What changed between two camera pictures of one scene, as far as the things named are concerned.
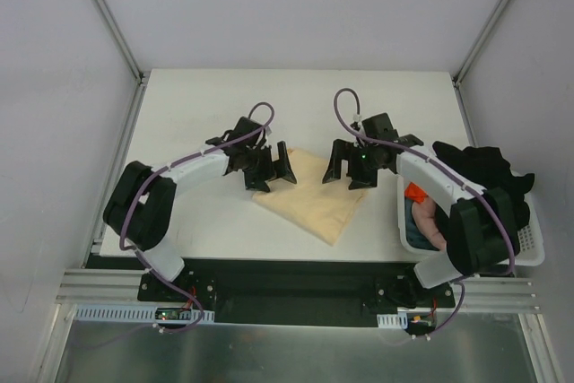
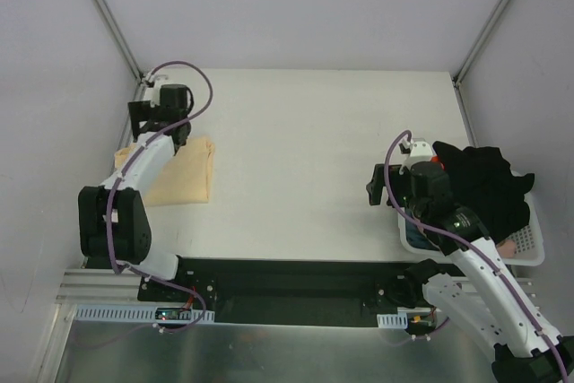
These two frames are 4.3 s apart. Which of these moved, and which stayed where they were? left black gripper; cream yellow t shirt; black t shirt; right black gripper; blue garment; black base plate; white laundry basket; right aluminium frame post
Moved: right black gripper; cream yellow t shirt; left black gripper
Stayed: black base plate; right aluminium frame post; white laundry basket; blue garment; black t shirt
